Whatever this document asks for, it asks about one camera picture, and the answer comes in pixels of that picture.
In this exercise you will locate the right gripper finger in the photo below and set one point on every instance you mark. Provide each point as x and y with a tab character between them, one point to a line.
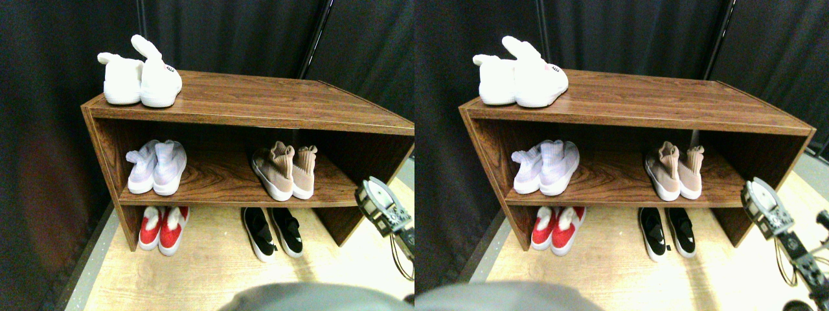
379	201
765	204

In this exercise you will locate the beige shoe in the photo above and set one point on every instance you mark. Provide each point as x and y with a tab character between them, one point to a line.
273	175
304	178
691	178
662	175

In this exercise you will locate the black shoe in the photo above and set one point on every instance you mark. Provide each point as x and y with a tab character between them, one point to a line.
682	235
653	238
260	238
288	235

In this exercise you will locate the lilac shoe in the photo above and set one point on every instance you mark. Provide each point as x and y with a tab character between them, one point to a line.
170	172
142	175
528	176
559	172

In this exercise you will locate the red shoe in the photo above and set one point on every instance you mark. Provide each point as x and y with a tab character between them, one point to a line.
543	234
172	237
149	234
565	237

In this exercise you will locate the brown shoe rack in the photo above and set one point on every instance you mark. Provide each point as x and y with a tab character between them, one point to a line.
259	100
641	100

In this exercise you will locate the white shoe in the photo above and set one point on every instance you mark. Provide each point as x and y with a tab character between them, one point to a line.
122	84
539	84
495	84
160	84

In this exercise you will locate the black curtain stand pole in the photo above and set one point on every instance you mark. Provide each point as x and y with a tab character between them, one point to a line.
717	35
315	35
140	19

